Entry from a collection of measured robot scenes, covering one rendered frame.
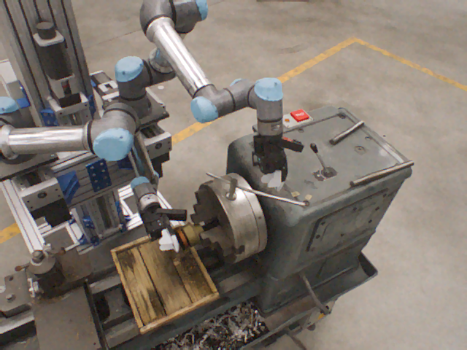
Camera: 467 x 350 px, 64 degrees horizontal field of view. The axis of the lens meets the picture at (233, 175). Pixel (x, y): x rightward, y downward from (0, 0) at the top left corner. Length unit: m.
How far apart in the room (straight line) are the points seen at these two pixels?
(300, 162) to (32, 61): 1.07
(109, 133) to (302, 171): 0.67
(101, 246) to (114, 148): 1.26
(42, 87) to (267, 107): 0.99
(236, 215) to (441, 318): 1.83
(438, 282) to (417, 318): 0.34
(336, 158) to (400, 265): 1.53
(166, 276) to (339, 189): 0.73
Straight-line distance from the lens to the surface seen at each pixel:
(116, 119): 1.29
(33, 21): 1.60
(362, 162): 1.48
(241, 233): 1.26
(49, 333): 1.41
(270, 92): 1.03
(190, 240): 1.33
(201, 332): 1.76
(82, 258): 1.44
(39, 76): 1.69
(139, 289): 1.49
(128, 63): 1.64
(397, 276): 2.80
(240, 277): 1.52
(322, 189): 1.33
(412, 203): 3.27
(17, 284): 1.61
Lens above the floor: 2.21
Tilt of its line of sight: 47 degrees down
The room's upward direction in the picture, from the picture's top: 5 degrees clockwise
